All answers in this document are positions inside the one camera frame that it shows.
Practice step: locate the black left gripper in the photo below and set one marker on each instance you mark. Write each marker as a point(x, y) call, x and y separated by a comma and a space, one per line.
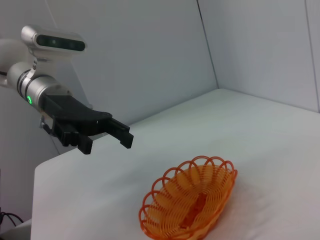
point(75, 112)

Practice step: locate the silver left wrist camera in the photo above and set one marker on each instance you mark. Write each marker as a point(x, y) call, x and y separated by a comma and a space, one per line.
point(60, 43)

